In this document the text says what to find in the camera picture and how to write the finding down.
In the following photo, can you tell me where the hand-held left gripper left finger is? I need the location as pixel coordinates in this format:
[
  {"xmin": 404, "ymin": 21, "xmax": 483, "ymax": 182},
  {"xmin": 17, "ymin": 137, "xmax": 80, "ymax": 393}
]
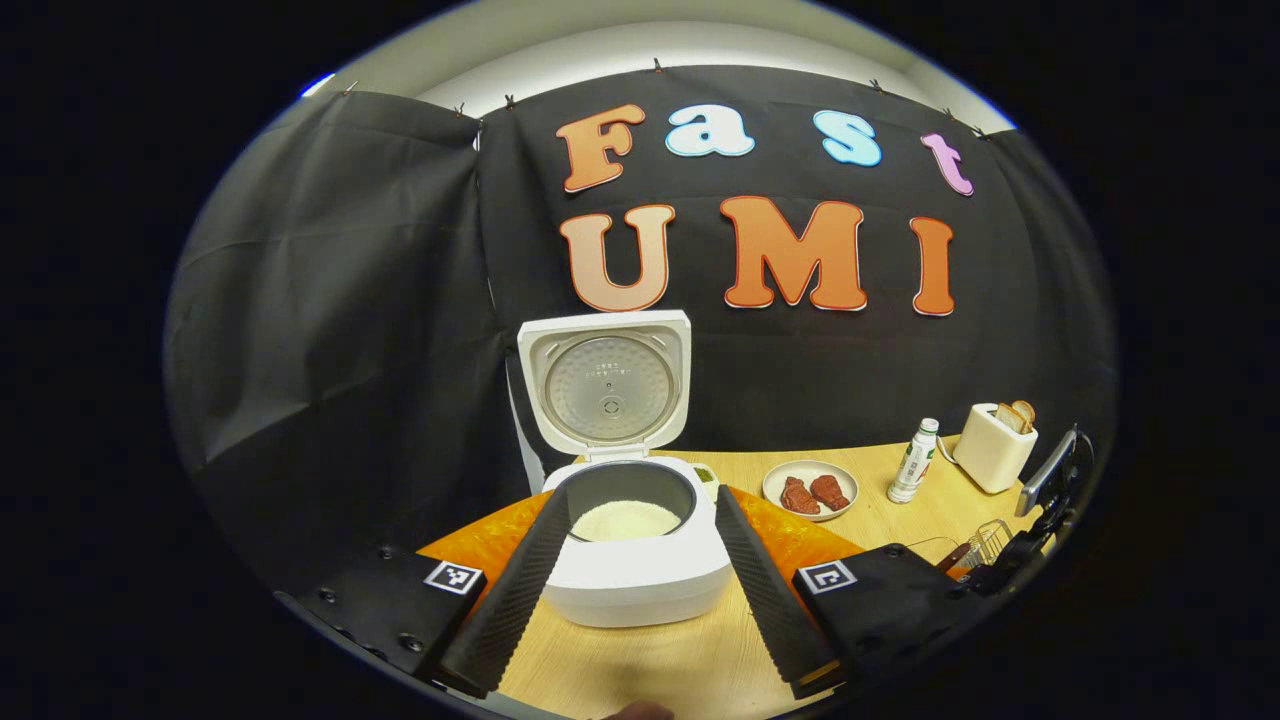
[{"xmin": 275, "ymin": 487, "xmax": 573, "ymax": 699}]

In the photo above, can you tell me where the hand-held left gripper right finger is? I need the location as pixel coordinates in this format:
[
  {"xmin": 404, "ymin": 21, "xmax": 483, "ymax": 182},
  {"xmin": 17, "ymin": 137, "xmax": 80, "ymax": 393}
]
[{"xmin": 715, "ymin": 485, "xmax": 1001, "ymax": 701}]

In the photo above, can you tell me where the small rectangular chopstick holder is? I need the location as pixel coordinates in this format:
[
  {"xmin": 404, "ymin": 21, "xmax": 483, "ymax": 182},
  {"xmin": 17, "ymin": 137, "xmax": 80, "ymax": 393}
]
[{"xmin": 963, "ymin": 519, "xmax": 1013, "ymax": 569}]

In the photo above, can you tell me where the white rice cooker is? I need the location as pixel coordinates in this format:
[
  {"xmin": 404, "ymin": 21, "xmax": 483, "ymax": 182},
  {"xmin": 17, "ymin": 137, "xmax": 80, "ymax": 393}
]
[{"xmin": 517, "ymin": 310, "xmax": 733, "ymax": 629}]

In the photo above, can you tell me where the mound of white rice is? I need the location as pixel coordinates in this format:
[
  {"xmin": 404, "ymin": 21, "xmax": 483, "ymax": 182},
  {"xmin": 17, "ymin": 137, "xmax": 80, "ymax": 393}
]
[{"xmin": 570, "ymin": 500, "xmax": 683, "ymax": 543}]

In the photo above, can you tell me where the white toaster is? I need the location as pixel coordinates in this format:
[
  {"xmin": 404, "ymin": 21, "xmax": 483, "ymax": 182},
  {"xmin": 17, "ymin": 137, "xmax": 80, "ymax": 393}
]
[{"xmin": 952, "ymin": 400, "xmax": 1039, "ymax": 495}]

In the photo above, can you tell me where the white bottle with green label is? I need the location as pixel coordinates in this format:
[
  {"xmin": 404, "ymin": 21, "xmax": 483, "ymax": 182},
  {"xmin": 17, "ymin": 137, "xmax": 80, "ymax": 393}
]
[{"xmin": 887, "ymin": 418, "xmax": 941, "ymax": 505}]

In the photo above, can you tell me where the round white plate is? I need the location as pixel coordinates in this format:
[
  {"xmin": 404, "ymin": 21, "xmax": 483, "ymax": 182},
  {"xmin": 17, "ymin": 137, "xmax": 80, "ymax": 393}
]
[{"xmin": 762, "ymin": 460, "xmax": 859, "ymax": 522}]

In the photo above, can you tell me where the black backdrop cloth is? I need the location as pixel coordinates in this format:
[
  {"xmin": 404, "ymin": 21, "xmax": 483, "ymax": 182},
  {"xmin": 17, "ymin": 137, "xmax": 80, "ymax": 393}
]
[{"xmin": 165, "ymin": 65, "xmax": 1119, "ymax": 601}]

